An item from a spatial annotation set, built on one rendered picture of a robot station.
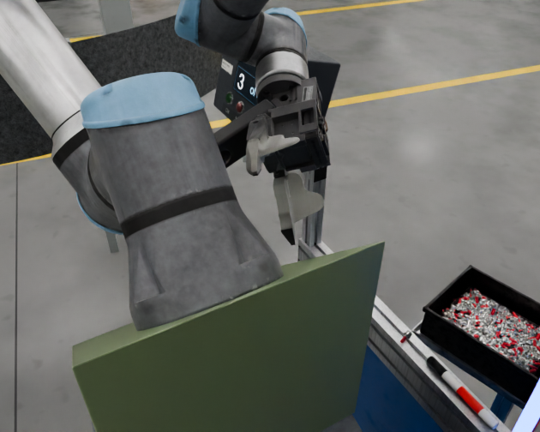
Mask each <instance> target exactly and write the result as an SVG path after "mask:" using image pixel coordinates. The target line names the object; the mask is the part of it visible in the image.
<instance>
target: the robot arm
mask: <svg viewBox="0 0 540 432"><path fill-rule="evenodd" d="M268 1H269V0H181V2H180V4H179V7H178V10H177V16H176V20H175V32H176V34H177V35H178V36H179V37H181V38H183V39H186V40H188V41H190V42H193V43H195V44H196V45H197V46H199V47H205V48H207V49H209V50H212V51H216V52H218V53H220V54H223V55H225V56H228V57H231V58H234V59H236V60H238V61H241V62H244V63H246V64H249V65H252V66H254V67H255V93H256V97H257V105H256V106H254V107H253V108H251V109H250V110H248V111H246V112H245V113H244V114H242V115H241V116H239V117H237V118H236V119H234V120H233V121H231V122H230V123H228V124H226V126H224V127H223V128H221V129H219V130H218V131H216V132H215V133H213V131H212V128H211V125H210V122H209V121H208V118H207V114H206V112H205V109H204V107H205V103H204V101H202V100H201V98H200V96H199V94H198V92H197V90H196V87H195V84H194V82H193V81H192V80H191V79H190V78H189V77H188V76H186V75H183V74H179V73H175V72H158V73H151V74H145V75H137V76H133V77H130V78H126V79H123V80H120V81H115V82H112V83H111V84H108V85H106V86H103V87H102V86H100V84H99V83H98V82H97V80H96V79H95V78H94V77H93V75H92V74H91V72H90V71H89V70H88V68H87V67H86V65H85V64H84V63H83V62H82V60H80V58H79V57H78V56H77V54H76V53H75V52H74V50H73V49H72V48H71V46H70V45H69V43H68V42H67V41H66V39H65V38H64V37H63V36H62V34H60V32H59V31H58V30H57V28H56V27H55V25H54V24H53V23H52V22H51V20H50V19H49V17H48V16H47V15H46V13H45V12H44V11H43V10H42V8H40V6H39V5H38V3H37V2H36V1H35V0H0V75H1V76H2V77H3V78H4V80H6V82H7V83H8V84H9V85H10V87H11V88H12V89H13V91H14V92H15V93H16V95H17V96H18V97H19V98H20V100H21V101H22V103H23V104H24V105H25V106H26V108H28V110H29V111H30V112H31V113H32V114H33V116H34V117H35V119H36V120H37V121H38V122H39V124H40V125H41V126H42V128H43V129H44V130H45V132H46V133H47V134H48V136H50V138H51V139H52V141H53V147H52V152H51V160H52V162H53V163H54V164H55V165H56V167H57V168H58V170H60V172H61V173H62V174H63V175H64V177H65V178H66V179H67V180H68V182H69V183H70V184H71V186H72V187H73V188H74V189H75V191H76V198H77V201H78V203H79V206H80V208H81V210H82V212H84V214H85V215H86V217H87V218H88V219H89V220H90V221H91V222H92V223H93V224H95V225H96V226H98V228H100V229H102V230H104V231H108V232H110V233H114V234H119V235H124V238H125V241H126V244H127V246H128V251H129V310H130V314H131V316H132V319H133V322H134V324H135V328H136V331H143V330H147V329H150V328H153V327H158V326H161V325H164V324H167V323H170V322H173V321H177V320H180V319H182V318H185V317H187V316H190V315H194V314H197V313H199V312H202V311H204V310H206V309H210V308H212V307H215V306H218V305H220V304H222V303H226V302H228V301H230V300H232V299H235V298H237V297H240V296H243V295H245V294H247V293H250V292H252V291H255V290H257V289H259V288H262V287H263V286H265V285H268V284H270V283H272V282H274V281H275V280H277V279H280V278H281V277H283V276H284V274H283V271H282V269H281V266H280V264H279V260H278V257H277V256H276V254H275V253H274V252H273V250H272V249H271V248H270V247H269V245H268V244H267V242H266V241H265V240H264V238H263V237H262V236H261V234H260V233H259V232H258V230H256V228H255V227H254V226H253V225H252V223H251V222H250V221H249V219H248V218H247V217H246V215H245V214H244V213H243V211H242V209H241V208H240V205H239V203H238V200H237V197H236V194H235V192H234V189H233V187H232V184H231V180H230V178H229V175H228V172H227V170H226V168H227V167H229V166H230V165H232V164H234V163H235V162H237V161H238V160H240V159H241V158H242V157H244V156H245V155H246V169H247V172H248V173H249V174H250V175H252V176H258V175H259V173H260V172H261V165H262V163H263V164H264V166H265V167H266V169H267V171H268V172H269V173H272V172H273V177H275V178H274V180H273V191H274V195H275V198H276V202H277V206H278V214H279V221H280V228H281V233H282V234H283V235H284V237H285V238H286V239H287V241H288V242H289V243H290V244H291V245H296V229H295V223H296V222H298V221H299V220H301V219H304V218H306V217H308V216H310V215H312V214H314V213H317V212H319V211H320V210H322V208H323V206H324V200H323V197H322V196H321V195H320V194H317V193H314V192H310V191H308V190H306V189H305V188H304V186H303V180H302V178H301V176H300V175H299V174H297V173H295V172H292V173H289V174H288V171H294V170H297V169H300V171H301V172H306V171H314V170H316V168H320V167H324V166H329V165H331V163H330V154H329V146H328V137H327V131H328V128H327V122H326V120H325V117H324V116H322V114H321V104H322V96H321V92H320V89H319V87H318V83H317V80H316V77H312V78H309V71H308V59H307V37H306V33H305V30H304V28H303V22H302V20H301V18H300V17H299V15H298V14H297V13H296V12H294V11H293V10H291V9H288V8H284V7H283V8H271V9H269V10H267V11H265V12H262V9H263V8H264V7H265V5H266V4H267V2H268ZM323 118H324V119H323ZM325 124H326V128H327V129H325ZM289 185H290V187H289ZM290 191H291V192H290Z"/></svg>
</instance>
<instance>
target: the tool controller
mask: <svg viewBox="0 0 540 432"><path fill-rule="evenodd" d="M307 59H308V71H309V78H312V77H316V80H317V83H318V87H319V89H320V92H321V96H322V104H321V114H322V116H324V117H326V114H327V109H328V106H329V103H330V99H331V97H332V94H333V89H334V86H335V82H336V80H337V76H338V73H339V68H340V63H339V62H337V61H335V60H334V59H332V58H330V57H328V56H327V55H325V54H323V53H321V52H320V51H318V50H316V49H314V48H313V47H311V46H309V45H307ZM238 65H239V66H240V67H242V68H243V69H245V70H246V71H247V72H249V78H248V83H247V87H246V92H245V95H244V97H243V96H242V95H241V94H240V93H238V92H237V91H236V90H235V89H233V87H234V82H235V78H236V73H237V66H238ZM228 92H232V94H233V102H232V104H231V105H228V104H227V102H226V101H225V96H226V94H227V93H228ZM238 101H242V102H243V103H244V111H243V114H244V113H245V112H246V111H248V110H250V109H251V108H253V107H254V106H256V105H257V97H256V93H255V67H254V66H252V65H249V64H246V63H244V62H241V61H238V60H236V59H234V58H231V57H228V56H225V55H222V59H221V64H220V69H219V78H218V83H217V87H216V93H215V97H214V102H213V104H214V106H215V107H216V108H217V109H219V110H220V111H221V112H222V113H223V114H224V115H225V116H226V117H227V118H229V119H230V120H231V121H233V120H234V119H236V118H237V117H239V116H241V115H242V114H238V113H237V109H236V105H237V102H238Z"/></svg>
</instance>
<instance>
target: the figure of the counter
mask: <svg viewBox="0 0 540 432"><path fill-rule="evenodd" d="M248 78H249V72H247V71H246V70H245V69H243V68H242V67H240V66H239V65H238V66H237V73H236V78H235V82H234V87H233V89H235V90H236V91H237V92H238V93H240V94H241V95H242V96H243V97H244V95H245V92H246V87H247V83H248Z"/></svg>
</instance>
